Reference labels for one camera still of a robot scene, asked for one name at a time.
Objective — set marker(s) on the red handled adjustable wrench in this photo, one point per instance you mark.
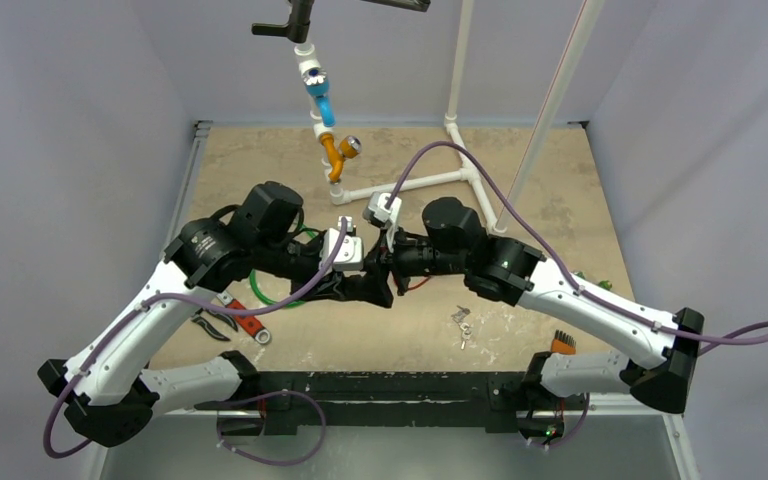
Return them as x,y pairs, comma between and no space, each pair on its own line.
249,324

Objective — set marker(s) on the black crank handle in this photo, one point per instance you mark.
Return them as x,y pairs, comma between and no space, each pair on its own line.
297,26

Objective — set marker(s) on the silver key bunch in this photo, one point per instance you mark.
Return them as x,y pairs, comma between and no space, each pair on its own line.
459,319

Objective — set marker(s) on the orange tap valve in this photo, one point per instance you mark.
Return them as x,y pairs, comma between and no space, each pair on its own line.
337,153

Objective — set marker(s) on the blue tap valve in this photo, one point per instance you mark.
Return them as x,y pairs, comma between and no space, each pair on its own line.
317,86

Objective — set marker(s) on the green cable lock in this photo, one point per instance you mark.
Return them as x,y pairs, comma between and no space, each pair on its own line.
253,281

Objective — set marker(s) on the orange hex key set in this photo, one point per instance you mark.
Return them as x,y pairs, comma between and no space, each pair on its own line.
563,343

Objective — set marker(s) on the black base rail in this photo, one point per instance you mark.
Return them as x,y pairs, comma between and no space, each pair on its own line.
496,402

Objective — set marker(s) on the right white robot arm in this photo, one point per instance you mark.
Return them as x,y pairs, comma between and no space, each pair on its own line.
653,352

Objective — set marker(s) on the white PVC pipe frame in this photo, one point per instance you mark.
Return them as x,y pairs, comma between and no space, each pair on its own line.
306,57

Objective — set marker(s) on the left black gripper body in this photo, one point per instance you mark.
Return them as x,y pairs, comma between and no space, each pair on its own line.
327,277

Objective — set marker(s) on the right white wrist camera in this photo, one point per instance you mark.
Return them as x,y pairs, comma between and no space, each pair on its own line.
383,211

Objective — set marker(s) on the white pole with red stripe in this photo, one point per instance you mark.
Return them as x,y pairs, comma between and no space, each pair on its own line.
572,53

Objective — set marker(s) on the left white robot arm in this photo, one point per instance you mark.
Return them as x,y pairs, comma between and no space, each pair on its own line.
108,393

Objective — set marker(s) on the red cable lock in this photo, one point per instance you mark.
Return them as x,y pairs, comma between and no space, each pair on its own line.
408,287

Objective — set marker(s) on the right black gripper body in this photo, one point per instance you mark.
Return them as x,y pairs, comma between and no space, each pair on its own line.
396,254

